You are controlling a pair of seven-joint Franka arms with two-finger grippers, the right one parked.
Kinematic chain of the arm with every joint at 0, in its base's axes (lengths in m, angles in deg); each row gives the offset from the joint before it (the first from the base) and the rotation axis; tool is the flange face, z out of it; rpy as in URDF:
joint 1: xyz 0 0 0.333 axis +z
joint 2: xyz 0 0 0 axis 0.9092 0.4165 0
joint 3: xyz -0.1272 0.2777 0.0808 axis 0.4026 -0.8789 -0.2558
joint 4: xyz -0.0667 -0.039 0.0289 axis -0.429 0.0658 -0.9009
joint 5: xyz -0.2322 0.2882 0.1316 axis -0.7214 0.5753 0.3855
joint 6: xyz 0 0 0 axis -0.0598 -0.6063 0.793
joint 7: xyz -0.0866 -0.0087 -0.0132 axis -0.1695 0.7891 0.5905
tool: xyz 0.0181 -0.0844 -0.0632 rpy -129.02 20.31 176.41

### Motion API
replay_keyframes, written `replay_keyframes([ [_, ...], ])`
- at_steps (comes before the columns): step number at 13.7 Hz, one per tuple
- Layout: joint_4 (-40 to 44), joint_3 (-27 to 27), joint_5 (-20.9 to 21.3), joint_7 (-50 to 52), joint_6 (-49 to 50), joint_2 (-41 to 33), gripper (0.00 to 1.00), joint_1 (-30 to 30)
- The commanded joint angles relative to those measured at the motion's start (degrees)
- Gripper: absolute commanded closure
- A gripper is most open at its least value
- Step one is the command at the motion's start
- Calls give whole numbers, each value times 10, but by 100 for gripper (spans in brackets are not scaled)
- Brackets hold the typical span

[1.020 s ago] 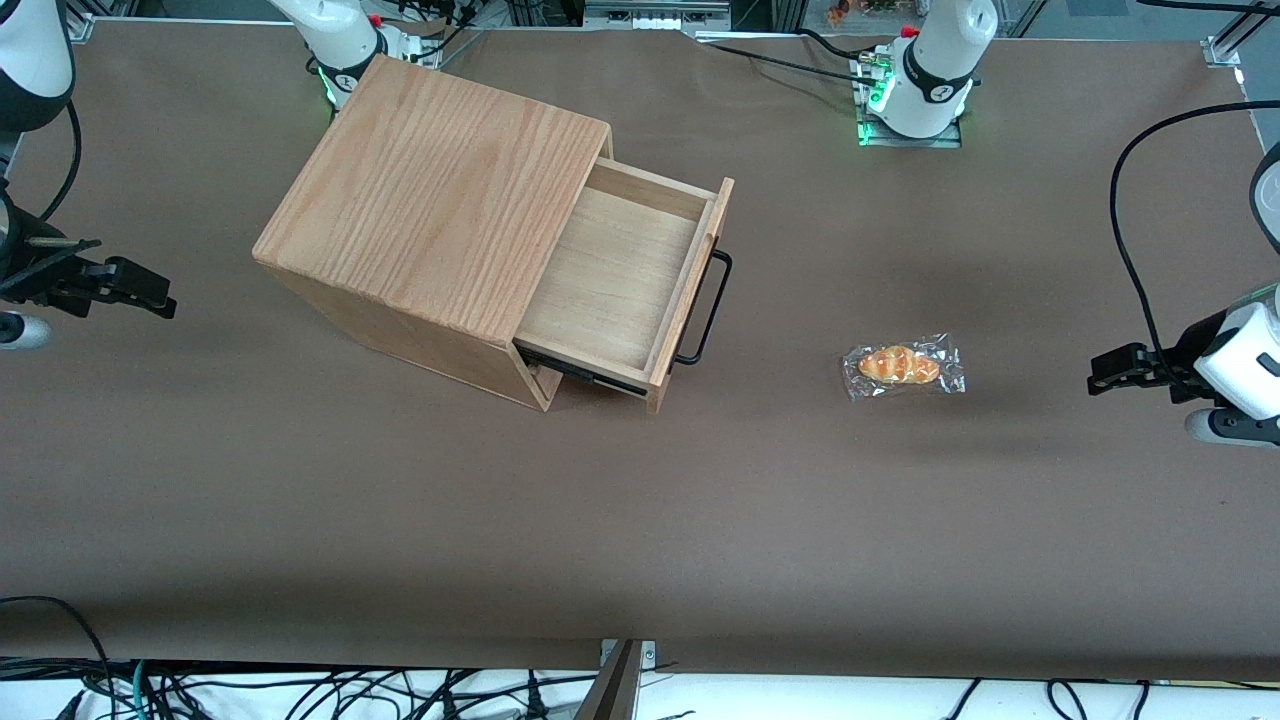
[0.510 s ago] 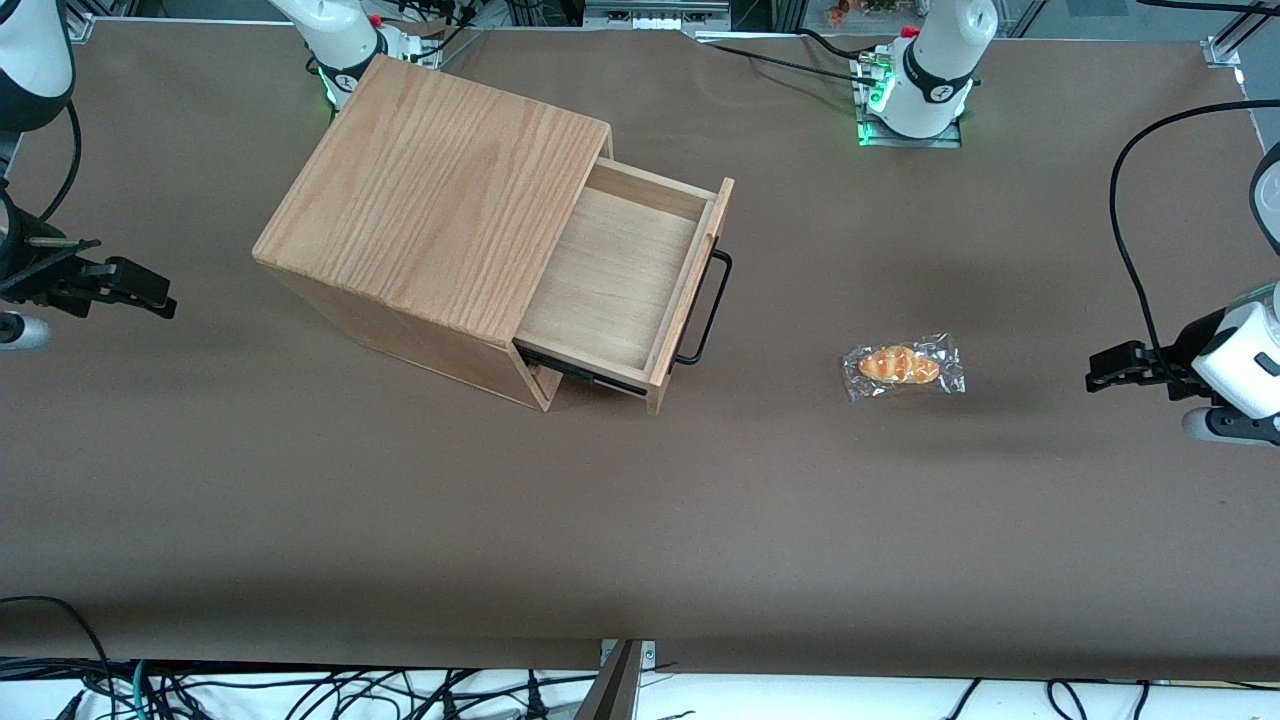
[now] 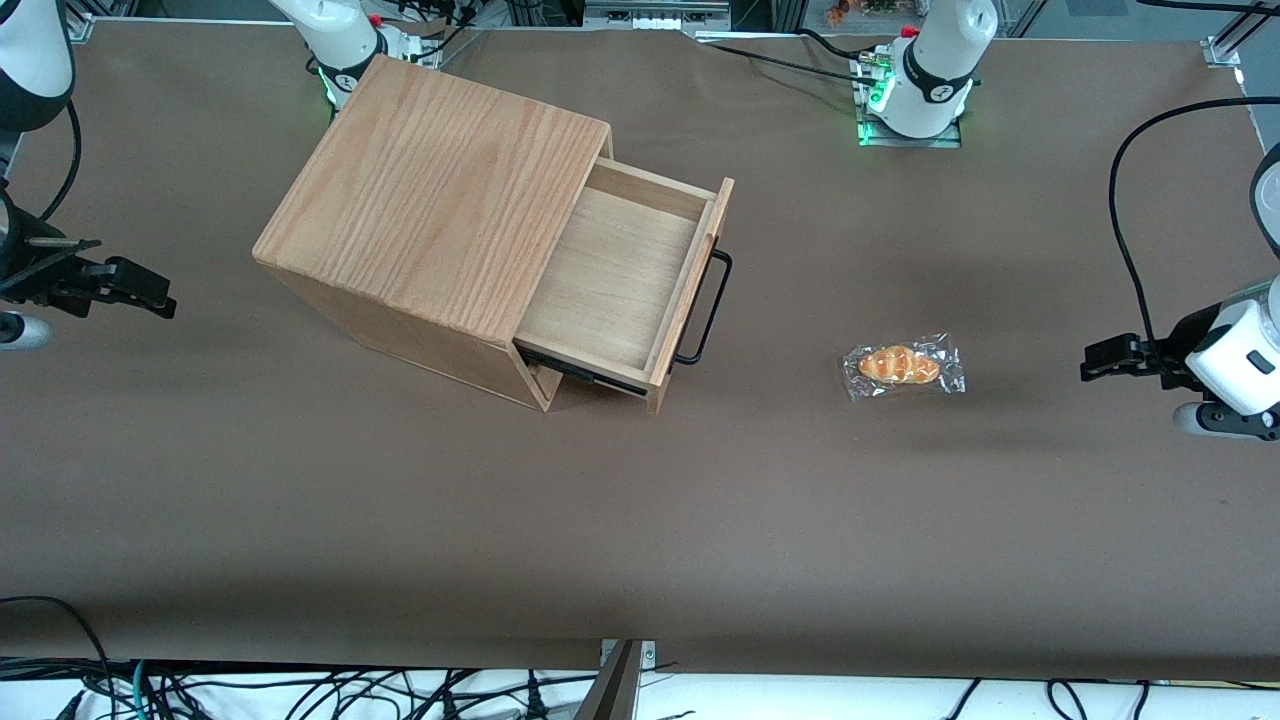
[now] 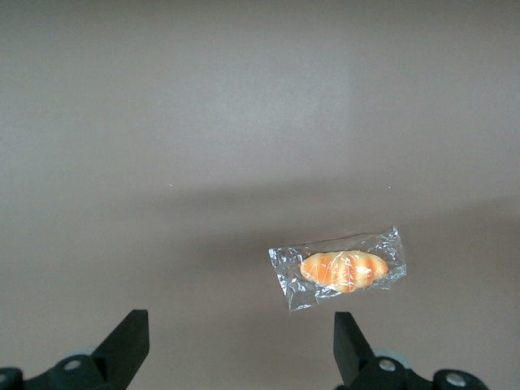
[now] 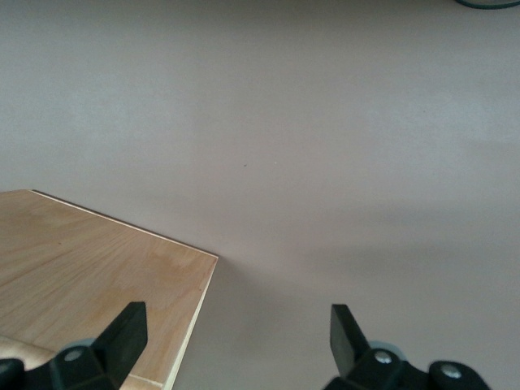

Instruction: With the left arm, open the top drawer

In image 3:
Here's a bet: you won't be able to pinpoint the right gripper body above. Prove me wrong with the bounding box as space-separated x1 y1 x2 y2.
0 190 76 301

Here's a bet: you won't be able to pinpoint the black wire drawer handle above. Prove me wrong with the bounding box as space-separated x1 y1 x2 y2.
672 250 734 366

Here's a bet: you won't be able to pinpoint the wooden drawer box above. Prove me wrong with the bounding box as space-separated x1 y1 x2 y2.
515 157 736 416

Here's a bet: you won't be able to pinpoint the wooden drawer cabinet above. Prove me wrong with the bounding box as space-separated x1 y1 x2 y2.
252 55 613 413

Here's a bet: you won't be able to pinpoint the plastic wrapped bread roll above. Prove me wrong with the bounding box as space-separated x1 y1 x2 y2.
842 333 967 401

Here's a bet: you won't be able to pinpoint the grey equipment rack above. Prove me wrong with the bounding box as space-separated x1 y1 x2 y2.
583 0 731 31

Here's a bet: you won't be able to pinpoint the dark metal bar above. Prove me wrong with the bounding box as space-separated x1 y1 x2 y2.
573 640 643 720

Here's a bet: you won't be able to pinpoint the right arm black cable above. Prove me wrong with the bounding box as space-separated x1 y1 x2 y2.
38 98 83 225

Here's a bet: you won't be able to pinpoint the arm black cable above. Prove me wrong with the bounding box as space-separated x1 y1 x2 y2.
1107 95 1280 351
38 98 83 225

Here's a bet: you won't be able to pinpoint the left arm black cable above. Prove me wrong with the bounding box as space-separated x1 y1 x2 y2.
1107 95 1280 351

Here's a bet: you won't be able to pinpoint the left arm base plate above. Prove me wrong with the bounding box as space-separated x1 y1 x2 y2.
850 45 966 149

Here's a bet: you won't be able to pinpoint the black looping cable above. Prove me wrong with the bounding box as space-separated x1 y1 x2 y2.
0 596 113 720

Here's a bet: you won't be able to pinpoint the aluminium frame profile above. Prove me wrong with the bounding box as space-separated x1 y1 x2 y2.
1215 0 1280 56

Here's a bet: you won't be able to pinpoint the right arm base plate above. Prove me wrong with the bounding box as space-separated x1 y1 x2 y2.
385 22 443 71

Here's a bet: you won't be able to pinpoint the long black table cable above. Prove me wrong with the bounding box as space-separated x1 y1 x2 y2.
690 30 871 86

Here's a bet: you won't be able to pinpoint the black drawer slide rail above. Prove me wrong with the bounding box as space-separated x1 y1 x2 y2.
515 342 651 394

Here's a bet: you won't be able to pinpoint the tangled black cables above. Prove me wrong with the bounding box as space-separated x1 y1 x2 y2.
0 655 601 720

